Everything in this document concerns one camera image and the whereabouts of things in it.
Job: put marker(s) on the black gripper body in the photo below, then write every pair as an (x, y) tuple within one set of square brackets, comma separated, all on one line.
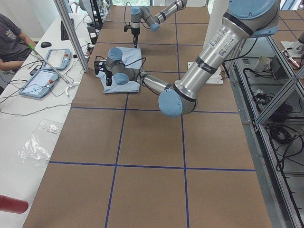
[(109, 75), (135, 32)]

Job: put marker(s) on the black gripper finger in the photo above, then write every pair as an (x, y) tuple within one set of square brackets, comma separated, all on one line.
[(108, 83), (135, 41)]

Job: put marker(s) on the light blue button-up shirt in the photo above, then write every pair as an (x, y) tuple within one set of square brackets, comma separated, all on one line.
[(124, 63)]

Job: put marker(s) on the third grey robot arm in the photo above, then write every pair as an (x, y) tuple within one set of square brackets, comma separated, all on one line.
[(294, 49)]

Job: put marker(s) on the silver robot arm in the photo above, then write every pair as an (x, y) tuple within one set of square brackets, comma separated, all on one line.
[(243, 19), (153, 22)]

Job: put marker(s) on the far blue teach pendant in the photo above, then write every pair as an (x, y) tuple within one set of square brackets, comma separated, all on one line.
[(59, 58)]

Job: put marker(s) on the blue teach pendant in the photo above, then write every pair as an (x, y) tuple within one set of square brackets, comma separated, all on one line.
[(39, 84), (59, 58)]

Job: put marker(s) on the black keyboard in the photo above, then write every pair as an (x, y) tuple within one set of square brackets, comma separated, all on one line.
[(63, 32)]

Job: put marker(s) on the near blue teach pendant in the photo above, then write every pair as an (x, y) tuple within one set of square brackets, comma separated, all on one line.
[(39, 84)]

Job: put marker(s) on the black computer mouse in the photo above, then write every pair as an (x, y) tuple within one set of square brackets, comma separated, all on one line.
[(45, 44)]

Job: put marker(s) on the metal reacher rod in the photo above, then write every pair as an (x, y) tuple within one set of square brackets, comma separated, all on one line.
[(47, 66)]

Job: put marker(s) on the seated person in grey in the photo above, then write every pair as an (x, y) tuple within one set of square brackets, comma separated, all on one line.
[(14, 45)]

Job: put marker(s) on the clear plastic bag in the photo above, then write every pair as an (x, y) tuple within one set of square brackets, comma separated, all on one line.
[(38, 148)]

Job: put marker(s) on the red cylinder bottle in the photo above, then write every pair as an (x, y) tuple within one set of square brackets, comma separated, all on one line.
[(13, 205)]

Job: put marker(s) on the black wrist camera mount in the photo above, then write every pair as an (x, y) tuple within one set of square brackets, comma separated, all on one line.
[(99, 66), (127, 27)]

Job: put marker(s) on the aluminium frame post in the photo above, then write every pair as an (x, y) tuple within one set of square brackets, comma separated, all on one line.
[(62, 10)]

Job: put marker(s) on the white camera mast base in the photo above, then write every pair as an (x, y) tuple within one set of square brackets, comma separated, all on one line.
[(206, 69)]

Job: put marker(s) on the aluminium frame side rack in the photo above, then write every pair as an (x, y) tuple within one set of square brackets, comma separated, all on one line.
[(270, 99)]

